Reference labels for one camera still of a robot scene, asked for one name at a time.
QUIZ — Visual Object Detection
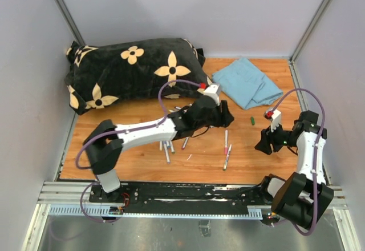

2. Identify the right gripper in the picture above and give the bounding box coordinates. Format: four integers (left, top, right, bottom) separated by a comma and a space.
255, 120, 297, 155

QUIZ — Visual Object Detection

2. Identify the purple cap marker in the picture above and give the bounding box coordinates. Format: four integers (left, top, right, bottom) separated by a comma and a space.
181, 137, 190, 150

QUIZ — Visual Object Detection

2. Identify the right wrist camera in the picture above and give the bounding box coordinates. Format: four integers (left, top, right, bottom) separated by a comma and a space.
264, 108, 281, 132

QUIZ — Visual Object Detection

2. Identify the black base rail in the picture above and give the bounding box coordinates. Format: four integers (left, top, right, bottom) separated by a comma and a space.
88, 182, 273, 216

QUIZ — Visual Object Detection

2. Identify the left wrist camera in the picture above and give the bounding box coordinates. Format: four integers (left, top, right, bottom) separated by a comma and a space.
203, 83, 222, 106

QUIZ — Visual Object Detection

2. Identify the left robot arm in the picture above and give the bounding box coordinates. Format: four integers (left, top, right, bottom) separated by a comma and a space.
82, 95, 234, 203

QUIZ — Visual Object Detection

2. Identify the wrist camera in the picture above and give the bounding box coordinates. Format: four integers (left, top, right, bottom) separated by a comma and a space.
203, 83, 222, 106
264, 108, 281, 132

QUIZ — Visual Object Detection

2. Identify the light blue folded cloth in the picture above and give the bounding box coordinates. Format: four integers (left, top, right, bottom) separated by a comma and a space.
213, 58, 283, 110

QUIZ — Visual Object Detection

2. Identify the pink cap marker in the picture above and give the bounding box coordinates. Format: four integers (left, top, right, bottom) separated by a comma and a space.
224, 129, 229, 155

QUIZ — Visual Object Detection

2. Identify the black floral pillow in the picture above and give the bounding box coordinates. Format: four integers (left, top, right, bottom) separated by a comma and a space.
64, 38, 212, 115

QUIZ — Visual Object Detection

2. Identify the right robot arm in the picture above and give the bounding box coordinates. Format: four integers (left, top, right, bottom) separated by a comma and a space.
255, 110, 334, 230

